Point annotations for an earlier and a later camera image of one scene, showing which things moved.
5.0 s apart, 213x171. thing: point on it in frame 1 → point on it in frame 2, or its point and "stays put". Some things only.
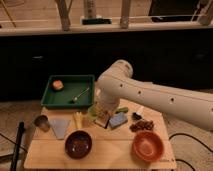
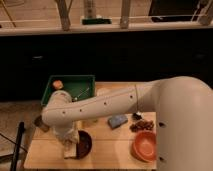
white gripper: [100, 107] → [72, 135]
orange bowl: [147, 145] stays put
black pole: [21, 127] stays put
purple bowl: [78, 144] stays put
